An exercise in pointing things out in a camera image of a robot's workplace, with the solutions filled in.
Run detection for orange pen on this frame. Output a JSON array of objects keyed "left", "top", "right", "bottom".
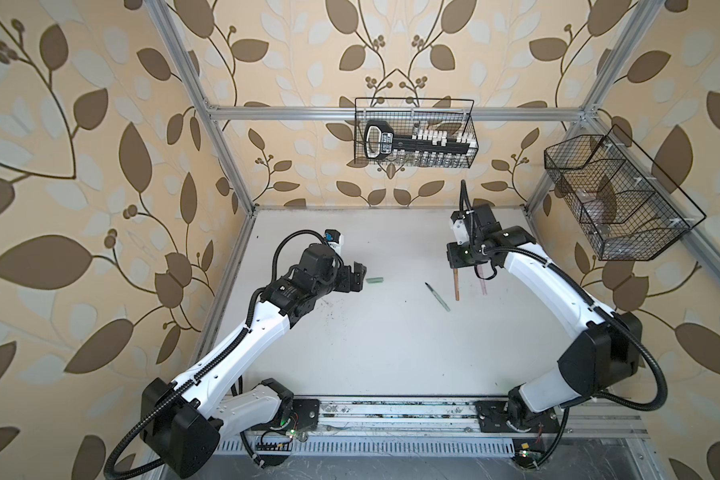
[{"left": 452, "top": 269, "right": 460, "bottom": 302}]

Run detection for pink pen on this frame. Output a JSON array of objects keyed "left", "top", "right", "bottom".
[{"left": 476, "top": 265, "right": 488, "bottom": 296}]

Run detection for green pen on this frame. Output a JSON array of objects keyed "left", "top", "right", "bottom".
[{"left": 424, "top": 282, "right": 452, "bottom": 313}]

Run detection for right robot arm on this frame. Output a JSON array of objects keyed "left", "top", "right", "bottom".
[{"left": 446, "top": 204, "right": 642, "bottom": 432}]

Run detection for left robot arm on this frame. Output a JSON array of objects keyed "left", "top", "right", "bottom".
[{"left": 137, "top": 229, "right": 367, "bottom": 479}]

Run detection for black tool with sockets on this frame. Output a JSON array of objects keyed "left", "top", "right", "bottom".
[{"left": 360, "top": 120, "right": 479, "bottom": 160}]

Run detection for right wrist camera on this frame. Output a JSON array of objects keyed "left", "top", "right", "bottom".
[{"left": 450, "top": 210, "right": 472, "bottom": 245}]

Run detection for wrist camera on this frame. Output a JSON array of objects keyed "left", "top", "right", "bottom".
[
  {"left": 450, "top": 210, "right": 472, "bottom": 245},
  {"left": 324, "top": 229, "right": 344, "bottom": 254}
]

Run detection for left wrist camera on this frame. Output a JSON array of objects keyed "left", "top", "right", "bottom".
[{"left": 324, "top": 229, "right": 344, "bottom": 254}]

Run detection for black wire basket back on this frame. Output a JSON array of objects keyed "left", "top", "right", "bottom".
[{"left": 353, "top": 96, "right": 479, "bottom": 169}]

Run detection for black wire basket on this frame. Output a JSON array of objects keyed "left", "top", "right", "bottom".
[
  {"left": 544, "top": 125, "right": 707, "bottom": 261},
  {"left": 353, "top": 96, "right": 479, "bottom": 169}
]

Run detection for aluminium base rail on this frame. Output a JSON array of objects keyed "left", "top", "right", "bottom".
[{"left": 274, "top": 395, "right": 648, "bottom": 439}]

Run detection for black wire basket right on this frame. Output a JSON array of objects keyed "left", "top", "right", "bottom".
[{"left": 544, "top": 125, "right": 707, "bottom": 261}]

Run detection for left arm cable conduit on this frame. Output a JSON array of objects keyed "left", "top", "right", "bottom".
[{"left": 103, "top": 229, "right": 337, "bottom": 480}]

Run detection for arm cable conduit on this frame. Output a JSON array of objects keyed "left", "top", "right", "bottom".
[
  {"left": 103, "top": 229, "right": 337, "bottom": 480},
  {"left": 458, "top": 178, "right": 669, "bottom": 413}
]

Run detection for aluminium frame back bar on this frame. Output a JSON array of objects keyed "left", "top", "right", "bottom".
[{"left": 209, "top": 105, "right": 586, "bottom": 122}]

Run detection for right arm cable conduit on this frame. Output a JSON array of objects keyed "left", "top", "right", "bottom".
[{"left": 458, "top": 178, "right": 669, "bottom": 413}]

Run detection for aluminium frame post left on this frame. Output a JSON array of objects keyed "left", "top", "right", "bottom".
[{"left": 145, "top": 1, "right": 255, "bottom": 217}]

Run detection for aluminium frame post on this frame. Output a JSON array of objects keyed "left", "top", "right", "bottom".
[
  {"left": 145, "top": 1, "right": 255, "bottom": 217},
  {"left": 524, "top": 0, "right": 667, "bottom": 215}
]

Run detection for aluminium frame post right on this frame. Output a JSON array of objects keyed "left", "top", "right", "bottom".
[{"left": 524, "top": 0, "right": 667, "bottom": 215}]

